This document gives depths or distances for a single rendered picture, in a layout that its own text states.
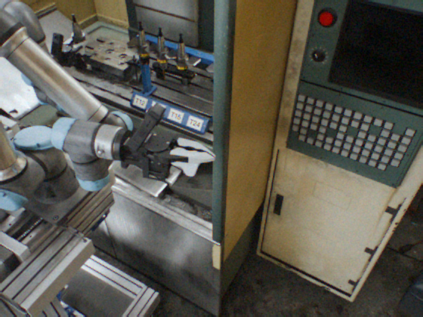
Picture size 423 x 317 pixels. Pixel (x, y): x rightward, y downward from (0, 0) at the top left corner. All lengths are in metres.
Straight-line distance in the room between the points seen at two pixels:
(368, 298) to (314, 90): 1.45
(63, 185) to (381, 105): 1.05
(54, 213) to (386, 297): 1.91
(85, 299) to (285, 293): 1.10
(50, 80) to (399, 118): 1.06
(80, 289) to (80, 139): 1.47
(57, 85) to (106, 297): 1.42
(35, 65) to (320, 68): 0.88
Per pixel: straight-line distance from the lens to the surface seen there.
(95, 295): 2.23
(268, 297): 2.40
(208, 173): 1.90
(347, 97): 1.43
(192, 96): 2.14
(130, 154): 0.87
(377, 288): 2.59
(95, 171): 0.95
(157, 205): 1.73
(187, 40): 2.57
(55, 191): 1.32
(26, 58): 1.01
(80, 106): 1.02
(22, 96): 2.77
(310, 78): 1.43
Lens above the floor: 2.14
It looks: 45 degrees down
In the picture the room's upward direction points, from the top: straight up
